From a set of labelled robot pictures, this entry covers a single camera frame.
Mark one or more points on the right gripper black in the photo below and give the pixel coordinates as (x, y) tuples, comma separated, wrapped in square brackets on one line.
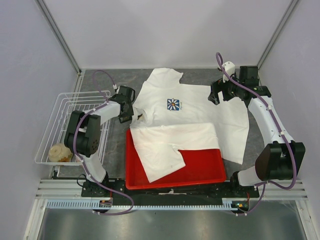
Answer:
[(217, 87)]

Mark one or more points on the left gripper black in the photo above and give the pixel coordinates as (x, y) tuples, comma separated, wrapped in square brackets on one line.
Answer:
[(130, 112)]

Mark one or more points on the white t-shirt daisy print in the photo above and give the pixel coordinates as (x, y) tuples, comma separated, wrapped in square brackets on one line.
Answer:
[(170, 117)]

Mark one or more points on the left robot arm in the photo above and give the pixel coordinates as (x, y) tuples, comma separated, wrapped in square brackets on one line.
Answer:
[(83, 132)]

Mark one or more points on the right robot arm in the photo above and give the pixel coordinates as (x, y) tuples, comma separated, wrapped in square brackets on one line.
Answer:
[(281, 157)]

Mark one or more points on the red plastic bin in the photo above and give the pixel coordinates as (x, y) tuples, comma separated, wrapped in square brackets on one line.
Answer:
[(201, 167)]

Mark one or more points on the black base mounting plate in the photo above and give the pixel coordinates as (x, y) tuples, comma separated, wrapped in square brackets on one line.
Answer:
[(212, 193)]

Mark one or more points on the beige ceramic bowl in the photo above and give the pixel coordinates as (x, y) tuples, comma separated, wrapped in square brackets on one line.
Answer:
[(59, 153)]

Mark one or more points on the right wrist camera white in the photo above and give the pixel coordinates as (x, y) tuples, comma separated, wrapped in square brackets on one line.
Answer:
[(229, 68)]

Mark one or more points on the white wire dish rack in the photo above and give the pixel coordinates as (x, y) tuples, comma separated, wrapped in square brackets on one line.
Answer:
[(57, 125)]

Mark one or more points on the slotted cable duct rail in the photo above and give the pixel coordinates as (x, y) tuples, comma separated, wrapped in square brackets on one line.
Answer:
[(87, 204)]

